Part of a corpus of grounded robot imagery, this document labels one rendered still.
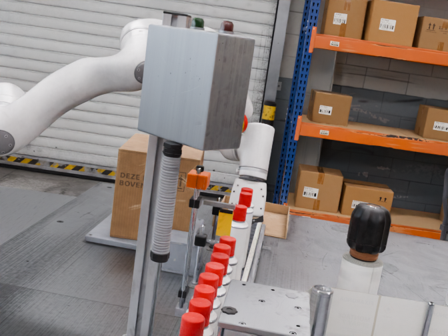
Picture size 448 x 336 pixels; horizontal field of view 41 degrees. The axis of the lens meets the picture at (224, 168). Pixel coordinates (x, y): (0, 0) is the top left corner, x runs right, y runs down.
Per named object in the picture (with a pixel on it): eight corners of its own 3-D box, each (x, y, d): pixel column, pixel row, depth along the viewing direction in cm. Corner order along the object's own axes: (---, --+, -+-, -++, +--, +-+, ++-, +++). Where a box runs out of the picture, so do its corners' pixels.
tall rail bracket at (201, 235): (215, 291, 156) (224, 231, 152) (188, 285, 157) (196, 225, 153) (217, 286, 159) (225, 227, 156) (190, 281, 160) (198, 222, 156)
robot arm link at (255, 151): (231, 165, 171) (258, 167, 166) (239, 120, 173) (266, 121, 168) (246, 171, 178) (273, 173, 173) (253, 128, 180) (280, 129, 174)
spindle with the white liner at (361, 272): (370, 353, 124) (399, 215, 118) (327, 344, 125) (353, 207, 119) (366, 333, 133) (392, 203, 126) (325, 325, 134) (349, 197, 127)
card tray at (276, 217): (285, 239, 206) (287, 228, 205) (211, 226, 209) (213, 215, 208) (288, 215, 235) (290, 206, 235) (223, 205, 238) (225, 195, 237)
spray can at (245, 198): (243, 271, 158) (255, 197, 154) (224, 268, 159) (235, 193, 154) (245, 265, 163) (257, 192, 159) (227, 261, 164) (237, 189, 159)
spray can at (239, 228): (238, 291, 145) (250, 211, 141) (217, 287, 145) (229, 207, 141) (240, 283, 150) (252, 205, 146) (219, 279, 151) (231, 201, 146)
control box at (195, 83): (202, 151, 97) (218, 32, 93) (135, 131, 108) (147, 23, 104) (243, 149, 104) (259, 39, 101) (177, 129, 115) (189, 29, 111)
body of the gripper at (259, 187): (233, 171, 168) (226, 211, 167) (269, 177, 167) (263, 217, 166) (235, 175, 176) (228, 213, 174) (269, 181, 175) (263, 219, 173)
